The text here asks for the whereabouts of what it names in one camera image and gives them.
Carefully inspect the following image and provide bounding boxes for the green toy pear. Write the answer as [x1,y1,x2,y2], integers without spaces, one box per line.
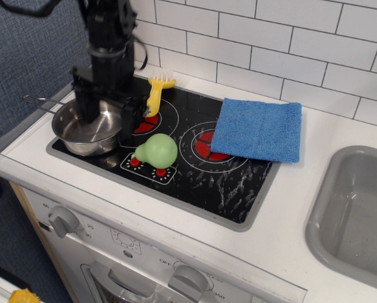
[132,133,178,169]

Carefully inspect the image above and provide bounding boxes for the stainless steel pot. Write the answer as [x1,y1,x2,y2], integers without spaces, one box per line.
[23,95,122,157]

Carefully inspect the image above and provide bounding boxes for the grey right oven knob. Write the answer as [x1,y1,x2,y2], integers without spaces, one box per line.
[168,265,208,302]

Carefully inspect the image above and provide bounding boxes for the black toy stovetop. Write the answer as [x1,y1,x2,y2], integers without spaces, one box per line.
[47,87,279,232]

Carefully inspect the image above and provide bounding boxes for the grey oven knob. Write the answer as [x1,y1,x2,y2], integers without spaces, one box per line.
[48,206,79,239]
[168,265,208,302]

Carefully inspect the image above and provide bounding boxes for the yellow object bottom left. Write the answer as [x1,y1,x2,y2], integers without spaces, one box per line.
[8,288,42,303]

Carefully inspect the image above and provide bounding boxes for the blue towel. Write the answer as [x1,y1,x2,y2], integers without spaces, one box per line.
[211,98,302,163]

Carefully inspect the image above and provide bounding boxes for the white toy oven front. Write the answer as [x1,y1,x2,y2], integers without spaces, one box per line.
[16,187,306,302]

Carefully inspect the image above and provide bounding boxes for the grey left oven knob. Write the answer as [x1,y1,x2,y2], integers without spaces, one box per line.
[48,206,79,239]

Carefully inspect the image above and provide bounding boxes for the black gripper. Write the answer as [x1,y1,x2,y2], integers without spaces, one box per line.
[71,53,148,141]

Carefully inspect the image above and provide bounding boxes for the grey sink basin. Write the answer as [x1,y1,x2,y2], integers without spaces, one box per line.
[305,146,377,288]

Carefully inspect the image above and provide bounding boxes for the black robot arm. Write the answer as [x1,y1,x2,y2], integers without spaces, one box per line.
[71,1,149,142]

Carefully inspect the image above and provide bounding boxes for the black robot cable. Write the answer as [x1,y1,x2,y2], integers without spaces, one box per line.
[0,0,69,18]

